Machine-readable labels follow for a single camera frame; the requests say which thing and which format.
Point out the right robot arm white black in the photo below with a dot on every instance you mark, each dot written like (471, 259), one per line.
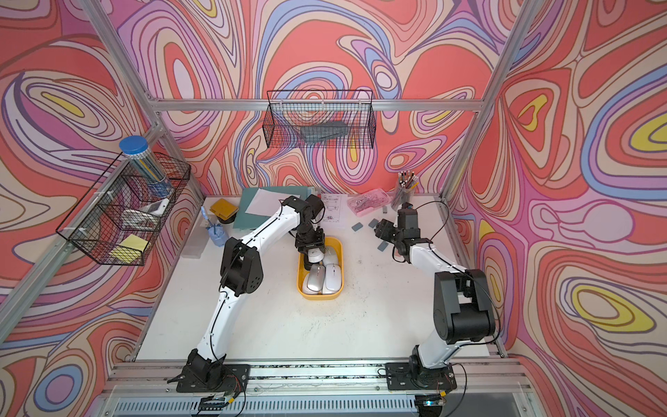
(463, 312)

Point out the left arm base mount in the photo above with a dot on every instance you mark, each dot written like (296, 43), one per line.
(218, 378)

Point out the white item in left basket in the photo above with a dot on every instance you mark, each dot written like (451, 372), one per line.
(156, 208)

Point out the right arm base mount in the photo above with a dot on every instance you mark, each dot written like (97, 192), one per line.
(405, 376)

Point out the blue lid pencil jar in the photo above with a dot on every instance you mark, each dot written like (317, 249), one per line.
(136, 149)

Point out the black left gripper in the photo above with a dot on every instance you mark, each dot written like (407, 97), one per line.
(318, 242)

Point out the printed drawing sheet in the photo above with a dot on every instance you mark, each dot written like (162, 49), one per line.
(335, 211)

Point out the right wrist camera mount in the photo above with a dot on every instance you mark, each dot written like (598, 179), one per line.
(408, 222)

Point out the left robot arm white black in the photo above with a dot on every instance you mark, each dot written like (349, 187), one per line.
(242, 274)

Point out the black wire basket left wall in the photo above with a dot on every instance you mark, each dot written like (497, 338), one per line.
(113, 213)

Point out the white paper sheet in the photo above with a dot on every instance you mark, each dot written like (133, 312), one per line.
(266, 203)

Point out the clear pen cup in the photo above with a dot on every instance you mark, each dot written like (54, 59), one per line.
(406, 184)

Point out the yellow sticky notes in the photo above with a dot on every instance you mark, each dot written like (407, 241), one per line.
(130, 250)

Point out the grey item in back basket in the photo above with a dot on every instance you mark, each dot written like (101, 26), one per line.
(324, 132)

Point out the silver mouse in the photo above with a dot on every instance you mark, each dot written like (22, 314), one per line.
(314, 282)

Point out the black wire basket wall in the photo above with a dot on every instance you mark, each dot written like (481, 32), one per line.
(113, 213)
(290, 110)

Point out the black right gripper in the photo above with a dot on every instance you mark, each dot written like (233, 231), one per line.
(383, 228)

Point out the green folder stack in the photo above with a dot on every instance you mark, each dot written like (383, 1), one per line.
(245, 221)

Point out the black wire basket back wall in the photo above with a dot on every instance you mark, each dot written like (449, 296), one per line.
(290, 110)

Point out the blue cup with pens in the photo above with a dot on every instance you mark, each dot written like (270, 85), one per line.
(216, 231)

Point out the white mouse with logo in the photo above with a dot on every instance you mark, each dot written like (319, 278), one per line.
(315, 255)

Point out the pink transparent case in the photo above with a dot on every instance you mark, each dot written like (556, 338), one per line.
(368, 202)

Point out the yellow storage box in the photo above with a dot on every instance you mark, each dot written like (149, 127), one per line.
(302, 273)

